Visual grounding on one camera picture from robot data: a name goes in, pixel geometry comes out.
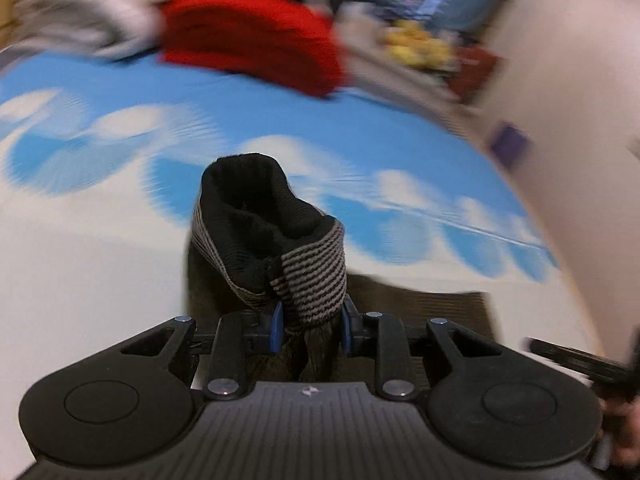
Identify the person's right hand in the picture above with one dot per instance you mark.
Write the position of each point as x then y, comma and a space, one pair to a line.
625, 432

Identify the red folded cloth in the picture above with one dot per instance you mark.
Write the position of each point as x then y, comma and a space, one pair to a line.
240, 25

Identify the white grey cloth pile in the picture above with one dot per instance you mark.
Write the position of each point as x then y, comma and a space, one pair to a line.
80, 5

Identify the black striped knit garment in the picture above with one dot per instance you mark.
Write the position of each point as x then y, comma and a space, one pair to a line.
260, 220

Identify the yellow plush toy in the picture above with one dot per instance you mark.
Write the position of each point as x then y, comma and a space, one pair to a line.
417, 42

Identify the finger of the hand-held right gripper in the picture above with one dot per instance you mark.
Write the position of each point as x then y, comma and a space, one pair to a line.
575, 355

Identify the purple square object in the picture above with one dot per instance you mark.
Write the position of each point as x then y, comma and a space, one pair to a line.
510, 146

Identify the blue white printed blanket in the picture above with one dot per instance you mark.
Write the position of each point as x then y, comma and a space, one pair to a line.
75, 260

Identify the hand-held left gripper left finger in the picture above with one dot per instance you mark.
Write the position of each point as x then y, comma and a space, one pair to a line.
276, 327

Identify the dark red object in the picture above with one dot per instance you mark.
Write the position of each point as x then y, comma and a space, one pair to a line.
475, 72

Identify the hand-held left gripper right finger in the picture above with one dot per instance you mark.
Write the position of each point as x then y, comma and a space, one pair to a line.
346, 330

